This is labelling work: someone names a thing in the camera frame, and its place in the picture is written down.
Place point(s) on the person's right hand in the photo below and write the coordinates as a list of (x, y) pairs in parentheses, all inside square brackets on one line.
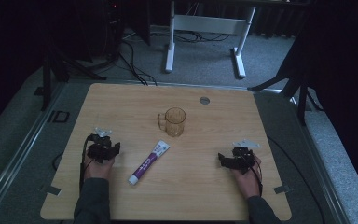
[(247, 182)]

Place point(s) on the person's left hand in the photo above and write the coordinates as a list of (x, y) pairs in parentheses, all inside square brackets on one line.
[(98, 169)]

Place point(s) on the black metal stand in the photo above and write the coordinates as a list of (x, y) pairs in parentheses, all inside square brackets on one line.
[(47, 81), (295, 84)]

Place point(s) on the grey tape strip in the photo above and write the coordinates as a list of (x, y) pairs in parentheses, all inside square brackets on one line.
[(282, 189), (51, 189)]

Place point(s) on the white desk frame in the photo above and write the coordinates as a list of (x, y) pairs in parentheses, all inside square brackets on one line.
[(208, 24)]

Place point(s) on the amber glass mug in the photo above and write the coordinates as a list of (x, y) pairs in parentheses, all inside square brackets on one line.
[(174, 122)]

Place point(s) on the grey round table grommet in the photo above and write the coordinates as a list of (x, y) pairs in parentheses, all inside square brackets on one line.
[(204, 100)]

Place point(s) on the dark computer tower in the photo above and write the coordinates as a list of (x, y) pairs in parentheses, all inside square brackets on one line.
[(113, 28)]

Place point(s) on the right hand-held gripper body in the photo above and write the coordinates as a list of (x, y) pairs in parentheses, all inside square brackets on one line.
[(243, 158)]

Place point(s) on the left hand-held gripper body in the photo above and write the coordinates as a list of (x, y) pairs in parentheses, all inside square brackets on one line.
[(99, 146)]

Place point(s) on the white and purple toothpaste tube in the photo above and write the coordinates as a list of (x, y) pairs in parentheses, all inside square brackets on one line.
[(148, 163)]

